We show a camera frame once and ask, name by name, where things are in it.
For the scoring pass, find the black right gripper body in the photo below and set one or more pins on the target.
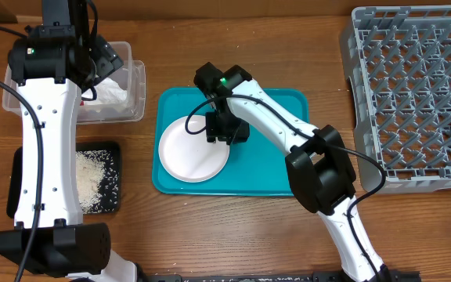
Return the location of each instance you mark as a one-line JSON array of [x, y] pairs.
[[229, 127]]

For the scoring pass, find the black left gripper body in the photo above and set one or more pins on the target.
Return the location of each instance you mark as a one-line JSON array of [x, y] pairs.
[[105, 59]]

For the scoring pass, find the large white plate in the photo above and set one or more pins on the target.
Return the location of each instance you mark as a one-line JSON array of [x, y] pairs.
[[190, 158]]

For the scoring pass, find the white napkin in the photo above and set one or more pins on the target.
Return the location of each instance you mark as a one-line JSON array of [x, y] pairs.
[[110, 96]]

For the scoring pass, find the pile of white rice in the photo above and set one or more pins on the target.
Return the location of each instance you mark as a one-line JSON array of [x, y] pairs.
[[88, 178]]

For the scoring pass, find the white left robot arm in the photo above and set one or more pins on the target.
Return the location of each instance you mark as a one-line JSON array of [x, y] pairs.
[[52, 65]]

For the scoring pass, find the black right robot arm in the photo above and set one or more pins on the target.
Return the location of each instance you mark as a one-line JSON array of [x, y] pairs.
[[320, 173]]

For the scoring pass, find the grey dishwasher rack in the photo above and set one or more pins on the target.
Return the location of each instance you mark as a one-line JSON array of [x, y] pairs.
[[397, 61]]

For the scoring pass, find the teal plastic tray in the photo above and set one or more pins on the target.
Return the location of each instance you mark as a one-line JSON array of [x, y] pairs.
[[254, 168]]

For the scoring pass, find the clear plastic bin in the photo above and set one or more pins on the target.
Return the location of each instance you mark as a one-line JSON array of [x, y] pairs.
[[131, 105]]

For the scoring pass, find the black tray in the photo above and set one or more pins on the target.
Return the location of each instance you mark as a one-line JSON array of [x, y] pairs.
[[112, 156]]

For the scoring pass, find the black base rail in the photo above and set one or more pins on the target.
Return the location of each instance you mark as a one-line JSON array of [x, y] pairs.
[[324, 276]]

